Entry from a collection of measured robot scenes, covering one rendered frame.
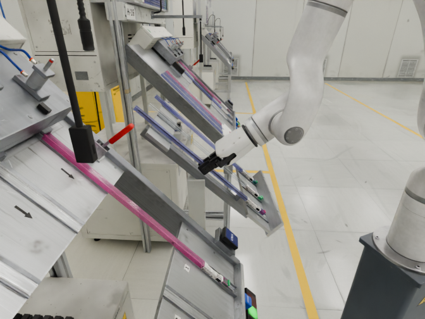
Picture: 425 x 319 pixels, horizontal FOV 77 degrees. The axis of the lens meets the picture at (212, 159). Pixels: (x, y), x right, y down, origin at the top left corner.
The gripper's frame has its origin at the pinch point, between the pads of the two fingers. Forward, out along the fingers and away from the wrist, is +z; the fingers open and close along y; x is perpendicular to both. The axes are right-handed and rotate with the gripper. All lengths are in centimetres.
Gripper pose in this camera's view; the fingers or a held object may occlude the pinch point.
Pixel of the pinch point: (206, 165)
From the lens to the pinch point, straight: 77.4
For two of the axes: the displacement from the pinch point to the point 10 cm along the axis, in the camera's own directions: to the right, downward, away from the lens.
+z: -8.0, 5.5, 2.4
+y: 0.3, 4.3, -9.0
